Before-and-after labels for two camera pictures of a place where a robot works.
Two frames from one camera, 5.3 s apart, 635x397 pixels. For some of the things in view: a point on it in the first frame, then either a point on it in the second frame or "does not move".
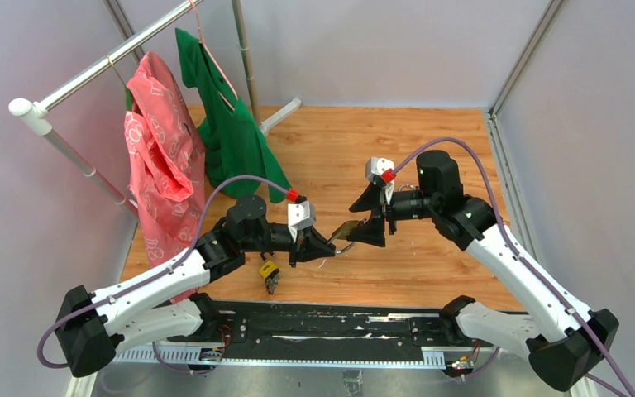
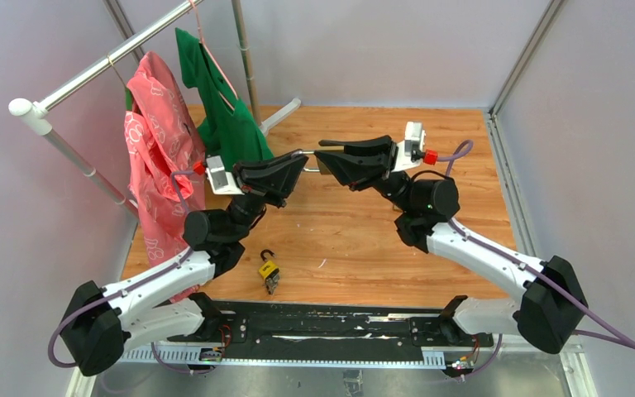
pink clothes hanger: (228, 84) does not move
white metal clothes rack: (37, 112) does not move
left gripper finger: (316, 246) → (279, 185)
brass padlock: (343, 232) → (310, 169)
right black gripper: (372, 231) → (359, 171)
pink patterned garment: (169, 162) does not move
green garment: (235, 145) does not move
